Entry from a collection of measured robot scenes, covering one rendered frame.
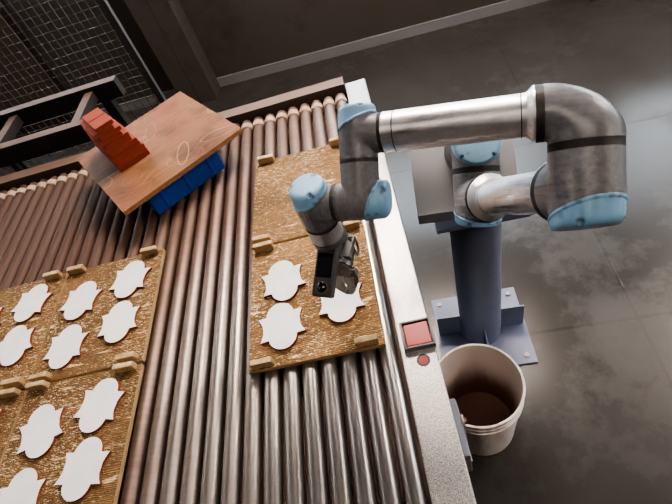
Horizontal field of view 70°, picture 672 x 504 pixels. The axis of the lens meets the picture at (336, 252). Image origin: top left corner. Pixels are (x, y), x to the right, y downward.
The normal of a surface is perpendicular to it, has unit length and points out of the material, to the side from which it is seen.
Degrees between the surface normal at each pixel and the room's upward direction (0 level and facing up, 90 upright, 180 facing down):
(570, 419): 0
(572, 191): 51
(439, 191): 44
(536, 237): 0
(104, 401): 0
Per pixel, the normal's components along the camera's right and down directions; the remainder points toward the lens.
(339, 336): -0.25, -0.62
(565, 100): -0.34, -0.22
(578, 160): -0.60, 0.10
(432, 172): -0.21, 0.09
